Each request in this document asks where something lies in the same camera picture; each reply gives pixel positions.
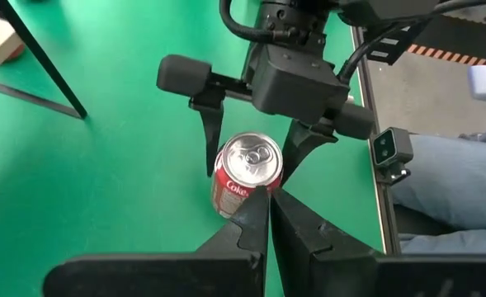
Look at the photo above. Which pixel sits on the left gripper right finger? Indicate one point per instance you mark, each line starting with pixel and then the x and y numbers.
pixel 350 272

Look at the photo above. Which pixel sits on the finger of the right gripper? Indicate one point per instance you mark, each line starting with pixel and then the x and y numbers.
pixel 304 140
pixel 213 123

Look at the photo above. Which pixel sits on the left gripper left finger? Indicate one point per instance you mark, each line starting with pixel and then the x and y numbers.
pixel 164 276

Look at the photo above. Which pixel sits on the red Coca-Cola can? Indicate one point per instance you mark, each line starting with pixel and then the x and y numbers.
pixel 246 158

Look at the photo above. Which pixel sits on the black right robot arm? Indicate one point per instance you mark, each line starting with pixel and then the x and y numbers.
pixel 292 12

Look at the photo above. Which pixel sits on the black chair seat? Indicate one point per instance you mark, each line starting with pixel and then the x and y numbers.
pixel 420 222

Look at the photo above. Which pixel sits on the green table mat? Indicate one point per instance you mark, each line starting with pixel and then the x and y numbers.
pixel 102 185

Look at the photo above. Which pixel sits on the person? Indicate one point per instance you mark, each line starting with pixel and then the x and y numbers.
pixel 453 181

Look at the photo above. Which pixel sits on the black mat orange striped edge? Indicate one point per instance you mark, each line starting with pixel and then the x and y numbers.
pixel 465 37

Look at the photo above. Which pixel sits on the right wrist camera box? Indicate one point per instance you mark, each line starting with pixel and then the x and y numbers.
pixel 296 88

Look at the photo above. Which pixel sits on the black metal rig frame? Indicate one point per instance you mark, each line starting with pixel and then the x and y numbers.
pixel 385 206

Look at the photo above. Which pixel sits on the small black table camera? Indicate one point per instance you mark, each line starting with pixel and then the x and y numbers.
pixel 391 148

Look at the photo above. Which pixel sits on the wooden shelf black metal frame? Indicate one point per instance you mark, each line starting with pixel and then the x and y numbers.
pixel 41 57

